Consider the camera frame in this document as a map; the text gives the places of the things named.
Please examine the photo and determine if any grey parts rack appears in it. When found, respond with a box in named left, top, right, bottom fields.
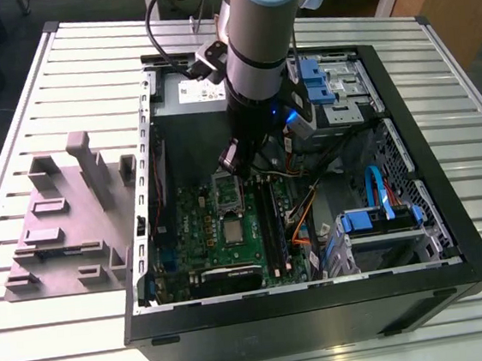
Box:
left=0, top=124, right=153, bottom=304

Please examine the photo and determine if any grey metal drive cage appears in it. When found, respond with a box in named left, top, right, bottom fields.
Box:
left=282, top=48, right=390, bottom=155

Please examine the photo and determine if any silver CPU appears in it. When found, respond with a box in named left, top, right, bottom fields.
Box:
left=221, top=216, right=246, bottom=244

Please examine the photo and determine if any black PC case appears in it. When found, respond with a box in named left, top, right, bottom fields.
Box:
left=94, top=20, right=482, bottom=361

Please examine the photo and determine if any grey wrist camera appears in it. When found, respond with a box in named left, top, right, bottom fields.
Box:
left=185, top=38, right=232, bottom=87

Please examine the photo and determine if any black case fan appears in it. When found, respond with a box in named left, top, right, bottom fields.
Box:
left=139, top=123, right=178, bottom=248

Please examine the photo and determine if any grey power supply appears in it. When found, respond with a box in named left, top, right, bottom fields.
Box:
left=146, top=66, right=241, bottom=186

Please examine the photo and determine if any grey metal disk bay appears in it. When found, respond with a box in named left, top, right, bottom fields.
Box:
left=320, top=203, right=455, bottom=280

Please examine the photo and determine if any orange data cable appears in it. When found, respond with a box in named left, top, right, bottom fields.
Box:
left=287, top=189, right=322, bottom=246

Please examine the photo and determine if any metal socket cover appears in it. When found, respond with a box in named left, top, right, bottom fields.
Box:
left=210, top=169, right=246, bottom=218

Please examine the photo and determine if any black white wire bundle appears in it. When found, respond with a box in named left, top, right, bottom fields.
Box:
left=251, top=158, right=310, bottom=184

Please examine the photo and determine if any green motherboard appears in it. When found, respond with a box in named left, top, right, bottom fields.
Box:
left=140, top=169, right=317, bottom=304

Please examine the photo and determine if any black camera cable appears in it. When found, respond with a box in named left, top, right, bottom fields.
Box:
left=142, top=0, right=214, bottom=84
left=289, top=27, right=304, bottom=63

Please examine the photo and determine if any wooden cabinet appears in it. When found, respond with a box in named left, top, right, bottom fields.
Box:
left=389, top=0, right=482, bottom=79

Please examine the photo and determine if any black cable silver plug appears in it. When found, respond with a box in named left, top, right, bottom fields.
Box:
left=186, top=0, right=220, bottom=35

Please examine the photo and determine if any thick black cable bundle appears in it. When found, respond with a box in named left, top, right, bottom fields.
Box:
left=277, top=116, right=392, bottom=228

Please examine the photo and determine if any hard disk blue carrier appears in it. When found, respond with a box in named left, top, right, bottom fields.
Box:
left=334, top=202, right=426, bottom=240

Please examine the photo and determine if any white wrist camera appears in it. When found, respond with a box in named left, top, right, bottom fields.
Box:
left=275, top=58, right=320, bottom=143

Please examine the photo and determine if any blue plastic drive bracket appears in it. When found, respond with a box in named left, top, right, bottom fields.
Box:
left=297, top=56, right=340, bottom=108

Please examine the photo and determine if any red black fan wire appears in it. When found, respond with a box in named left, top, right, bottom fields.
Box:
left=144, top=139, right=174, bottom=236

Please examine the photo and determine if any blue flat data cable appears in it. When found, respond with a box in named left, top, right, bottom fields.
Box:
left=363, top=163, right=398, bottom=222

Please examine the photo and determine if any black graphics card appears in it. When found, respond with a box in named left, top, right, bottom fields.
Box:
left=188, top=262, right=266, bottom=299

